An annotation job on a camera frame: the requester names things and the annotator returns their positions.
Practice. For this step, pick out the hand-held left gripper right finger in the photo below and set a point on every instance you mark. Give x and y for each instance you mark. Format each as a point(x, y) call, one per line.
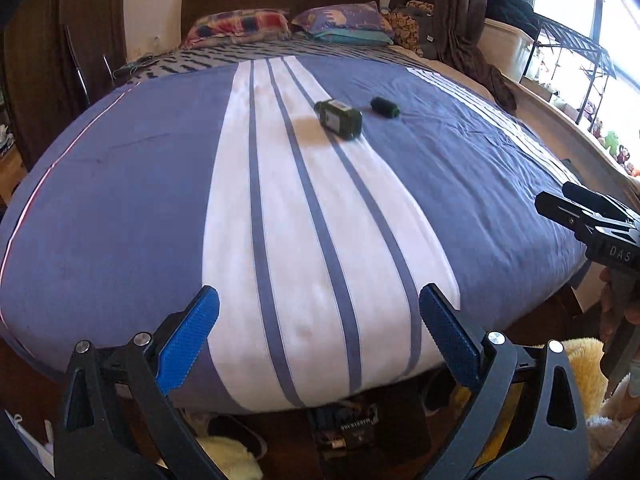
point(450, 340)

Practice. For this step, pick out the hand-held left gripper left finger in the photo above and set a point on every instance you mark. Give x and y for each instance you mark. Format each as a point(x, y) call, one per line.
point(187, 340)

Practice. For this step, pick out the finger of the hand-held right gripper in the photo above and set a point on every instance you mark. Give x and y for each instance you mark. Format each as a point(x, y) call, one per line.
point(560, 207)
point(600, 199)

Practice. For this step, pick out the person's right hand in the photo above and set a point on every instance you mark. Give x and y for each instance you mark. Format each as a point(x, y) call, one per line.
point(606, 305)

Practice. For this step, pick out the row of plush toys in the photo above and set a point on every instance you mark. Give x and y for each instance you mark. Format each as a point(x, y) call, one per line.
point(612, 140)

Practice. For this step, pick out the black shoe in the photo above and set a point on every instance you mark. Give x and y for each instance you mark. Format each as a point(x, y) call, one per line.
point(240, 435)

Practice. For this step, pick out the cream fluffy cloth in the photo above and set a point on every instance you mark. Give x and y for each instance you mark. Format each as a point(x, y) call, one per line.
point(585, 375)

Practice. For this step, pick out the yellow fluffy cloth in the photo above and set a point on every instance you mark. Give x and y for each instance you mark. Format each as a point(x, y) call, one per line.
point(227, 460)

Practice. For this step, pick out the black device under bed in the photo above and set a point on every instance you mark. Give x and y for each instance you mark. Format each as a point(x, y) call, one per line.
point(345, 430)

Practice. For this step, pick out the black metal rack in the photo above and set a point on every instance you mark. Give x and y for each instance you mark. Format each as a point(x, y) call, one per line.
point(575, 45)

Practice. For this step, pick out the blue white striped blanket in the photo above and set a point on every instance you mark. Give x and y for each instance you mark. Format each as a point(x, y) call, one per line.
point(150, 185)

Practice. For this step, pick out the white storage box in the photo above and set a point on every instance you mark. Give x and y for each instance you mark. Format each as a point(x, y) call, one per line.
point(510, 50)

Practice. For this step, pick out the white paper bag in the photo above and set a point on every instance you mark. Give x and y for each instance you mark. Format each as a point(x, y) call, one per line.
point(30, 445)

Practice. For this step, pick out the black thread spool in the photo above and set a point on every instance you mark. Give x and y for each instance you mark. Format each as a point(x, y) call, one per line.
point(385, 107)

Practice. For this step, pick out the black jacket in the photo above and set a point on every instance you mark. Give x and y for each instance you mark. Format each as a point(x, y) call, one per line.
point(512, 5)

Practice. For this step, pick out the brown curtain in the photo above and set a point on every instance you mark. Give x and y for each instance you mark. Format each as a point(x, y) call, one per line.
point(450, 20)

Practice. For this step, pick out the dark green bag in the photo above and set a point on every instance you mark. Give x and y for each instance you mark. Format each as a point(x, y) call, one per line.
point(426, 25)

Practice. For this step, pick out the brown patterned cushion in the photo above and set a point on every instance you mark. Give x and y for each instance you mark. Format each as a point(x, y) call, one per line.
point(405, 30)

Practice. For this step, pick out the dark green box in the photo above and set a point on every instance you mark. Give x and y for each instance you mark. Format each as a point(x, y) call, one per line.
point(340, 120)

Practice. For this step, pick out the teal pillow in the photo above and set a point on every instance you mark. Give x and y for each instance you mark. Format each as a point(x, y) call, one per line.
point(355, 37)

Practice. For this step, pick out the grey zigzag bed sheet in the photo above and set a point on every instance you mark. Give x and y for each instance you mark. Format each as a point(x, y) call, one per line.
point(210, 60)

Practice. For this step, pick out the purple printed pillow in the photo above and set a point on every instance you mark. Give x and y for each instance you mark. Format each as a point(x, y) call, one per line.
point(345, 19)

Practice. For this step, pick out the plaid pillow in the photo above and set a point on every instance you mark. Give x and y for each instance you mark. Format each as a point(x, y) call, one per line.
point(237, 27)

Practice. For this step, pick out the dark wooden wardrobe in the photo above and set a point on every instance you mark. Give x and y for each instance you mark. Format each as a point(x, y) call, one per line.
point(60, 35)

